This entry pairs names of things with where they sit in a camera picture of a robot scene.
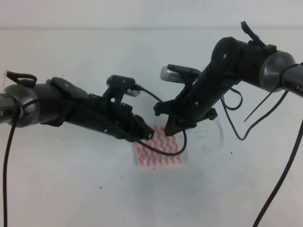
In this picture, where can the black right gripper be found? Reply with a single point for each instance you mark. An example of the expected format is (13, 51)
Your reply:
(189, 107)

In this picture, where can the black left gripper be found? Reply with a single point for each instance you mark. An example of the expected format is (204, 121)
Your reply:
(104, 116)

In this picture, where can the pink white striped towel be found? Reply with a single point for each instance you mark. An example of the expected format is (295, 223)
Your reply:
(146, 158)

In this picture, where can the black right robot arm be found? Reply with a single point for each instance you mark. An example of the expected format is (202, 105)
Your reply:
(232, 61)

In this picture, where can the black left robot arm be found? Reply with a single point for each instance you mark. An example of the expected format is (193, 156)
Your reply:
(57, 101)

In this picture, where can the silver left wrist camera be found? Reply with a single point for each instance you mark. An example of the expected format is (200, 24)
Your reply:
(118, 86)

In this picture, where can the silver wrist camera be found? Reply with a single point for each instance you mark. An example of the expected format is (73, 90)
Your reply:
(179, 74)
(118, 86)

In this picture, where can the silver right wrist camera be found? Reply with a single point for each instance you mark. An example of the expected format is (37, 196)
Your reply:
(179, 74)

